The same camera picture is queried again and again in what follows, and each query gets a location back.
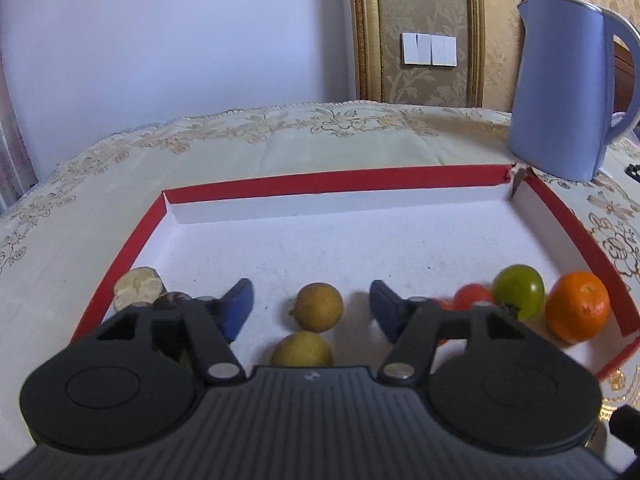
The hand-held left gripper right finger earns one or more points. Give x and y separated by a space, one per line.
387 310

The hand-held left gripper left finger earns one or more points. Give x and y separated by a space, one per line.
235 310

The red cherry tomato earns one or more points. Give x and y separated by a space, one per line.
472 294
444 304

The sugarcane piece with smooth end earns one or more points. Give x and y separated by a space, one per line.
172 300

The yellow longan fruit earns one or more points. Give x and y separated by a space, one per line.
301 350
318 307

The red cardboard box tray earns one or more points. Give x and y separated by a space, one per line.
350 245

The sugarcane piece with rough end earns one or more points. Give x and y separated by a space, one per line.
137 287

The orange tangerine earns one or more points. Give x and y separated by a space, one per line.
577 306

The green tomato with dark stem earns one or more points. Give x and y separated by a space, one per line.
518 292

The beige embroidered tablecloth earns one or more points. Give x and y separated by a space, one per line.
200 160

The dark object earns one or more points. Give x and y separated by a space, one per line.
625 430

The patterned pink curtain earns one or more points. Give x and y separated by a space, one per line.
12 160

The blue electric kettle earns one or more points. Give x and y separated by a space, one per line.
560 90

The black device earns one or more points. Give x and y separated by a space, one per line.
634 172

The brown wooden headboard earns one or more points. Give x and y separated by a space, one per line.
624 80

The white wall light switch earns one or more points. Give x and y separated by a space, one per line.
428 49

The gold wall panel frame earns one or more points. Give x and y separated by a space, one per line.
367 30

